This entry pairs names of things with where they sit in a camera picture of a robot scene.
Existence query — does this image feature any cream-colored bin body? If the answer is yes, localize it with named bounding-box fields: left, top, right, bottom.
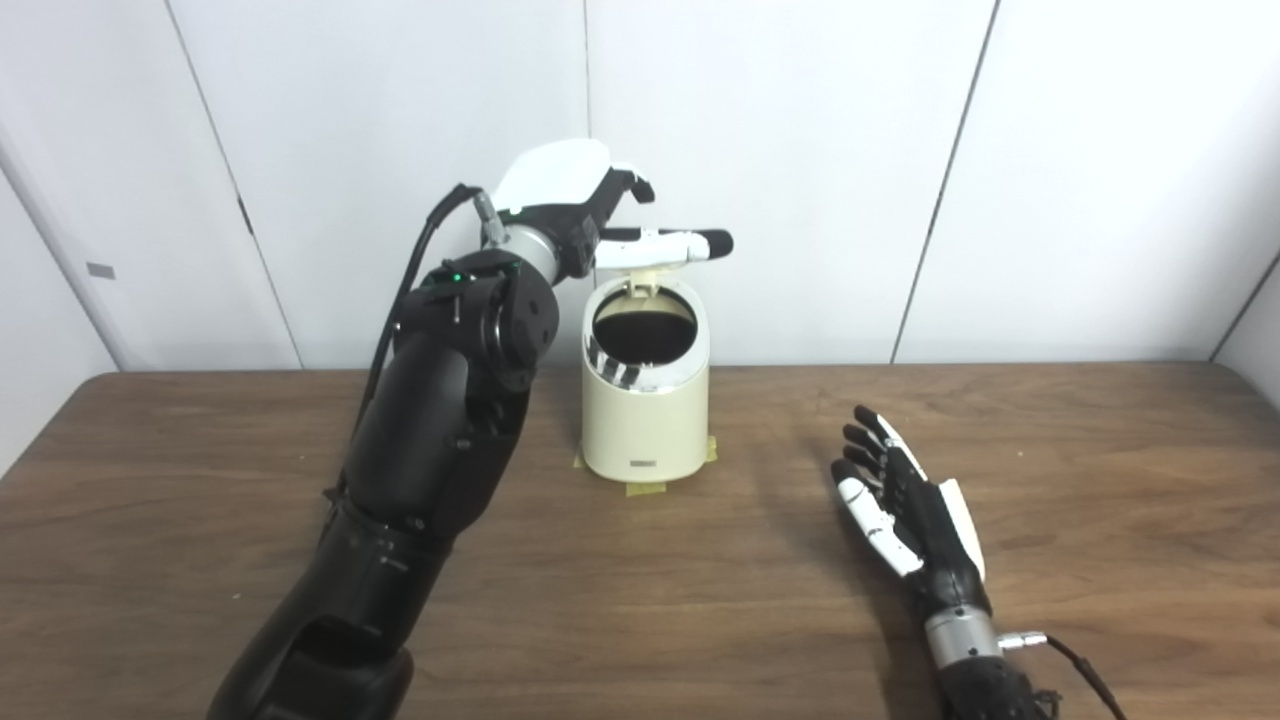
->
left=580, top=275, right=712, bottom=484

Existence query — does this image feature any round cream bin lid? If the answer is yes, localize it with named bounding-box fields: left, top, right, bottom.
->
left=600, top=262, right=691, bottom=297

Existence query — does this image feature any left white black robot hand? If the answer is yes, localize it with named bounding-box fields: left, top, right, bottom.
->
left=480, top=138, right=734, bottom=281

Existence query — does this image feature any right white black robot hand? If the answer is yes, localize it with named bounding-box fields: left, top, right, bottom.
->
left=830, top=404, right=993, bottom=621

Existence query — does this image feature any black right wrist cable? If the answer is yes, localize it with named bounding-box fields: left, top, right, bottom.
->
left=998, top=630, right=1126, bottom=720

